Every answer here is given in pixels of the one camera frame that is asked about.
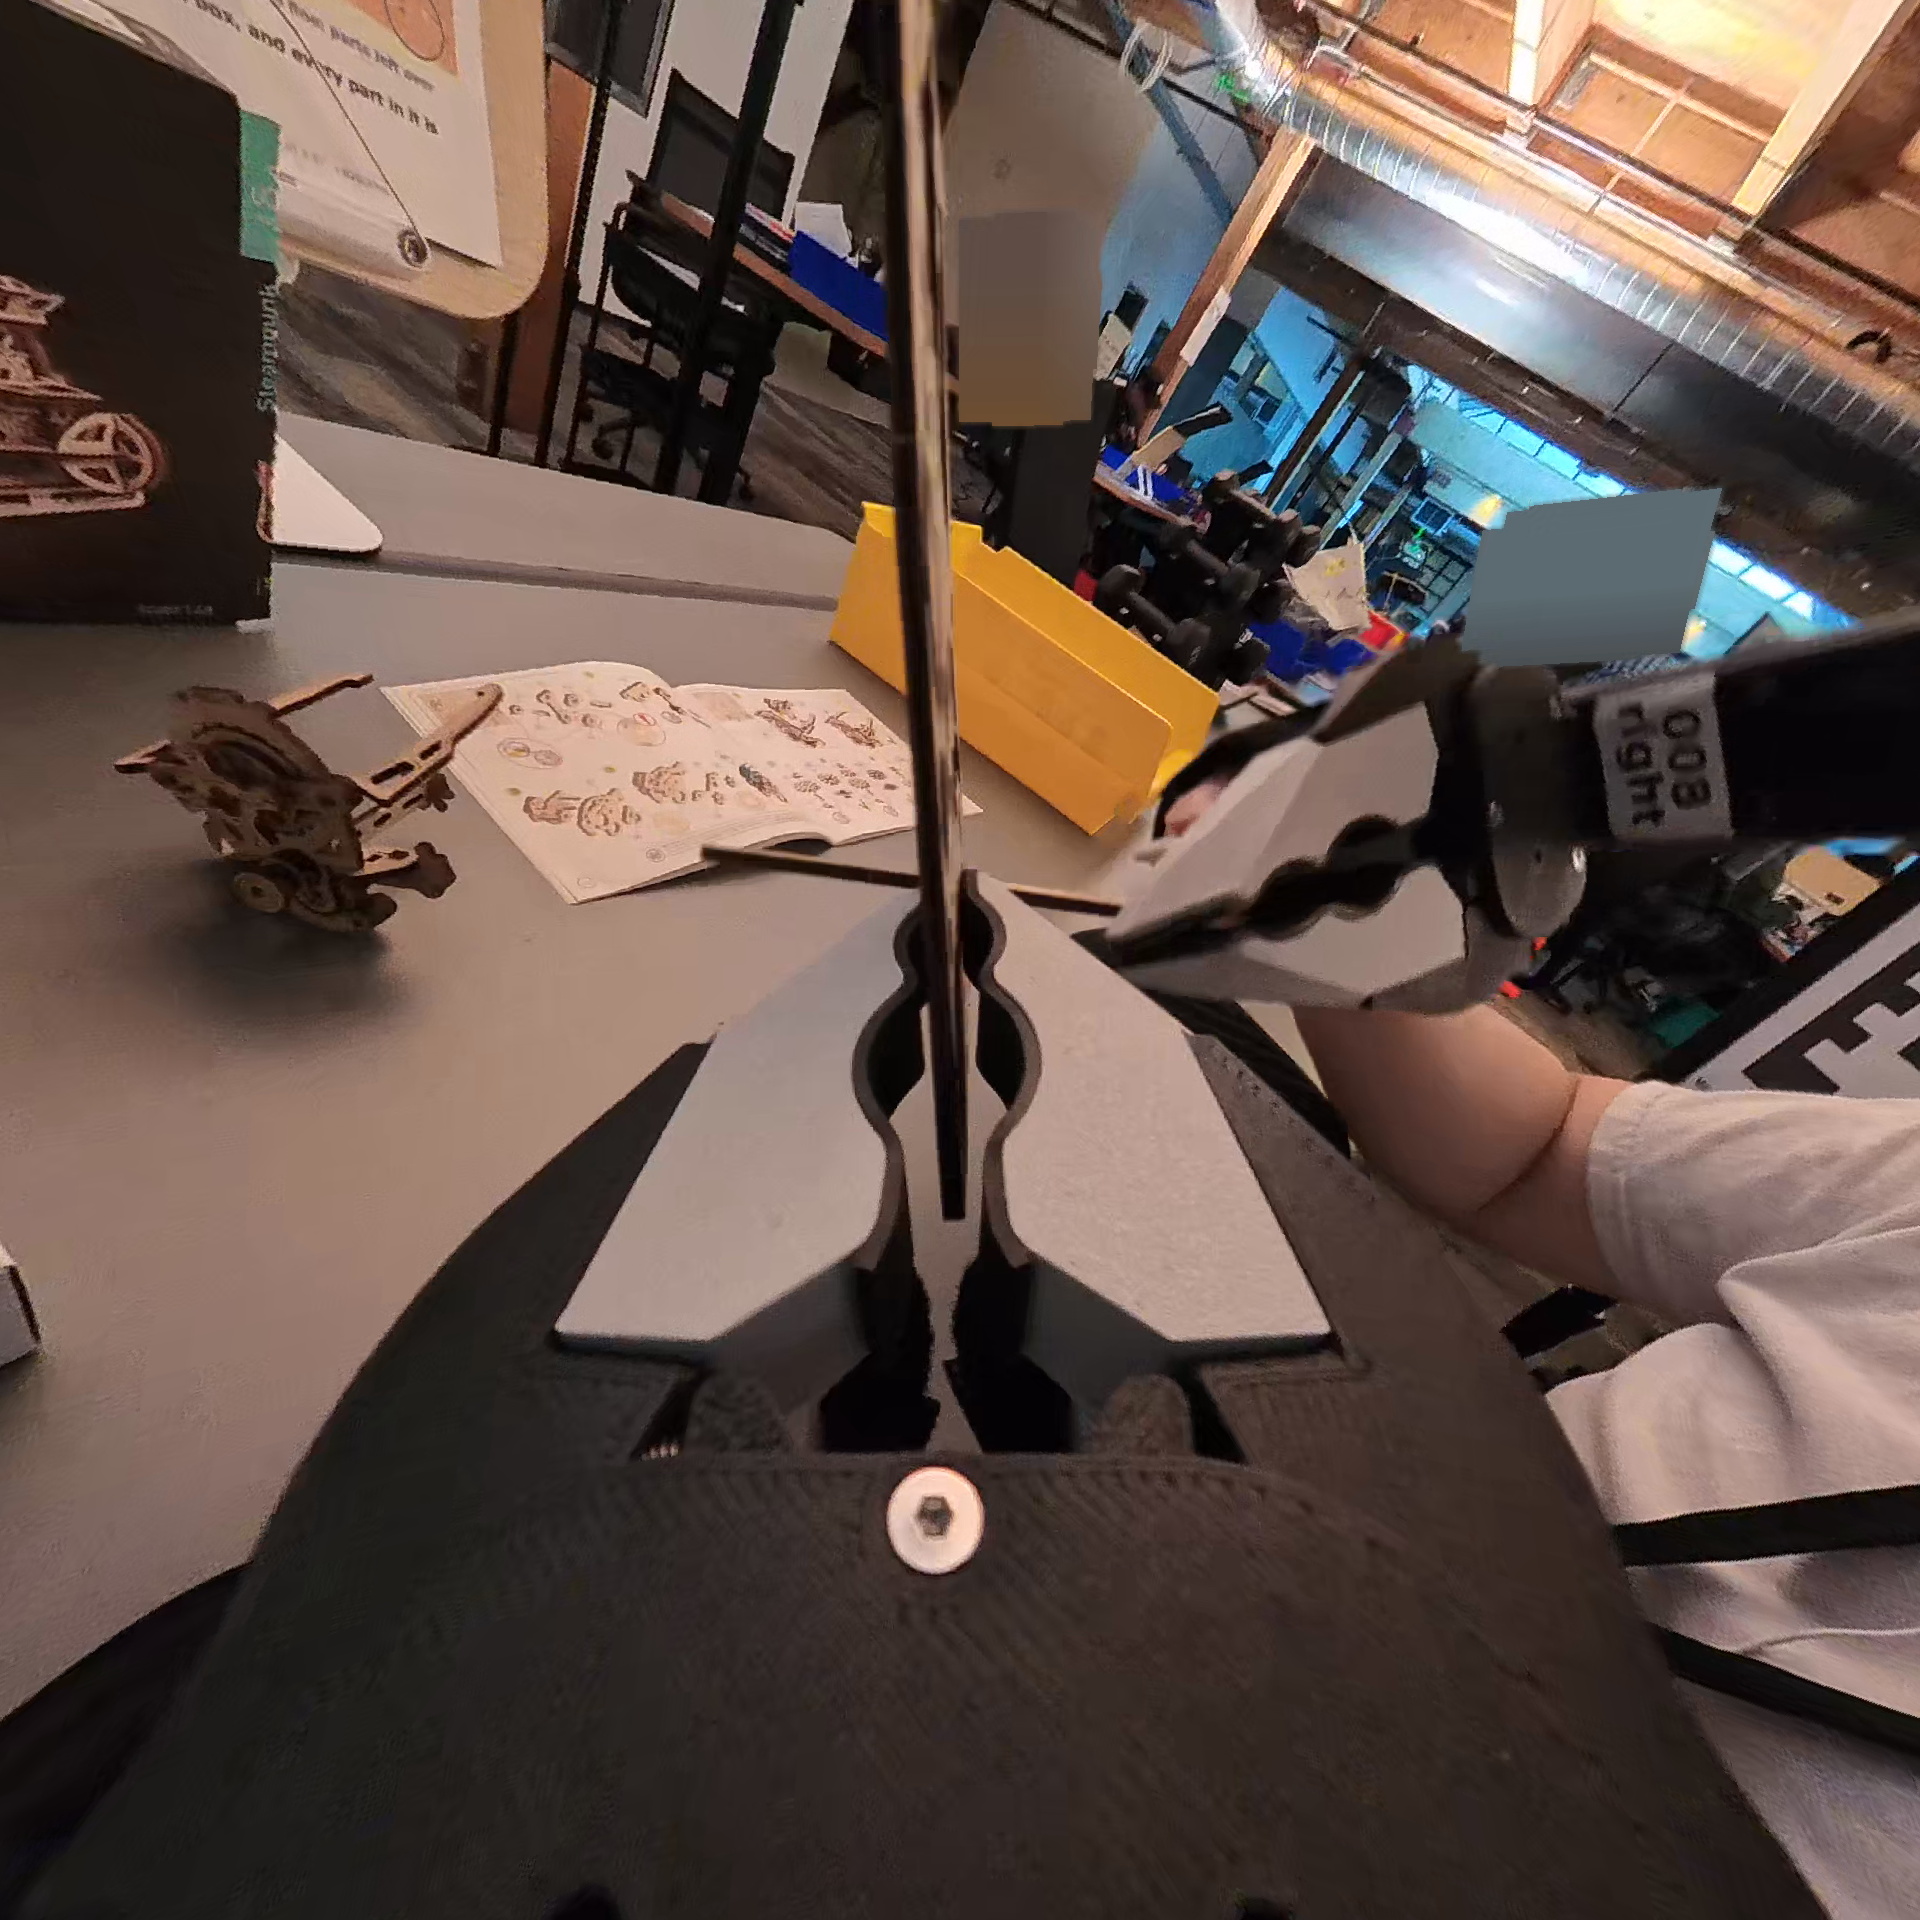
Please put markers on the framed marker sign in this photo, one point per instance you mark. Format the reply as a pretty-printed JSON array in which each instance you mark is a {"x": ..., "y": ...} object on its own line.
[{"x": 1844, "y": 1021}]

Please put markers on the instruction poster board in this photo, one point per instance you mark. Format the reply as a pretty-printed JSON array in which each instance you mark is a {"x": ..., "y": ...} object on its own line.
[{"x": 435, "y": 120}]

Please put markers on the yellow plastic bin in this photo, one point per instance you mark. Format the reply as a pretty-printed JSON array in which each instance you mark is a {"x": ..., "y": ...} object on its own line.
[{"x": 1050, "y": 675}]

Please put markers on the illustrated instruction booklet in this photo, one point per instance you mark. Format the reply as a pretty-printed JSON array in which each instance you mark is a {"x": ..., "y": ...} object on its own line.
[{"x": 674, "y": 781}]

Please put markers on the black office chair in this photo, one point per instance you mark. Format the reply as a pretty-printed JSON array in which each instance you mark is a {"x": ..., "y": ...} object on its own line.
[{"x": 674, "y": 300}]

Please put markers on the black dumbbell rack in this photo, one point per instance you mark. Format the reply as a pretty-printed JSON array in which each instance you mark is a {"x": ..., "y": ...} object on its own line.
[{"x": 1201, "y": 554}]

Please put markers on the black model kit box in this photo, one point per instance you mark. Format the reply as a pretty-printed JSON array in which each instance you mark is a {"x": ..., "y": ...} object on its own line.
[{"x": 120, "y": 300}]

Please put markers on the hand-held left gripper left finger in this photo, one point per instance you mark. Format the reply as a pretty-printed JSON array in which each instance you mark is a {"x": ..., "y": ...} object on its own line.
[{"x": 720, "y": 1200}]

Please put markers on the metal ventilation duct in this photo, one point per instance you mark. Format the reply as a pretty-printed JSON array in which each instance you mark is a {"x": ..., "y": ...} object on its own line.
[{"x": 1500, "y": 225}]

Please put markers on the person's right forearm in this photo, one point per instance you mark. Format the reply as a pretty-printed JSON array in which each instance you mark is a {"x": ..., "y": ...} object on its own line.
[{"x": 1440, "y": 1110}]

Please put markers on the blue storage bin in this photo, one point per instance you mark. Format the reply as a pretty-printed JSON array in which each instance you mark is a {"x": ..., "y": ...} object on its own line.
[{"x": 841, "y": 284}]

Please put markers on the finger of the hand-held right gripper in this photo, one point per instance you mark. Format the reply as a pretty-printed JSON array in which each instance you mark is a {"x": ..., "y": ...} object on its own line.
[
  {"x": 1321, "y": 960},
  {"x": 1321, "y": 781}
]

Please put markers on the white rounded base plate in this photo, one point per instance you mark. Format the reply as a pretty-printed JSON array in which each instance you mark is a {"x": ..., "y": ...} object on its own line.
[{"x": 323, "y": 511}]

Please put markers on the laser-cut wooden parts sheet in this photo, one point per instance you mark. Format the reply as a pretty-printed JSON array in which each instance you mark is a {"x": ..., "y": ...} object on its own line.
[{"x": 927, "y": 601}]

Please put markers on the white cardboard tray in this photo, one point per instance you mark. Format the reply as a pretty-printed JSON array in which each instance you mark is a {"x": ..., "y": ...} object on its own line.
[{"x": 15, "y": 1305}]

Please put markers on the wooden gear model assembly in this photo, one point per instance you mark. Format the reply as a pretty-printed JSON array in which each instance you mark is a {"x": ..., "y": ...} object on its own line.
[{"x": 270, "y": 819}]

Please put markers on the pointed wooden stick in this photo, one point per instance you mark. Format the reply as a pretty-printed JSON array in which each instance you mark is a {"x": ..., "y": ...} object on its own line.
[{"x": 810, "y": 866}]

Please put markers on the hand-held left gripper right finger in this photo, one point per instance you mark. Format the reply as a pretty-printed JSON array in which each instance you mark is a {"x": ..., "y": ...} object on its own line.
[{"x": 1171, "y": 1200}]

